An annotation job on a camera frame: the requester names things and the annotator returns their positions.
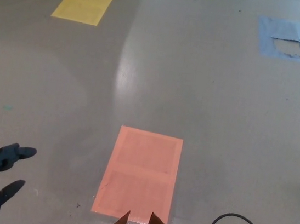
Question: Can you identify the orange rectangular floor marking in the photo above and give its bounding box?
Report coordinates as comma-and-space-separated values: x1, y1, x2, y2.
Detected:
89, 122, 185, 224

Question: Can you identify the torn blue floor marking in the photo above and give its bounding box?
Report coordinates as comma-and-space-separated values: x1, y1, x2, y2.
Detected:
253, 15, 300, 64

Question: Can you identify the yellow rectangular floor marking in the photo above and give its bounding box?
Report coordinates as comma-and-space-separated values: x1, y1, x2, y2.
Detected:
49, 0, 117, 29

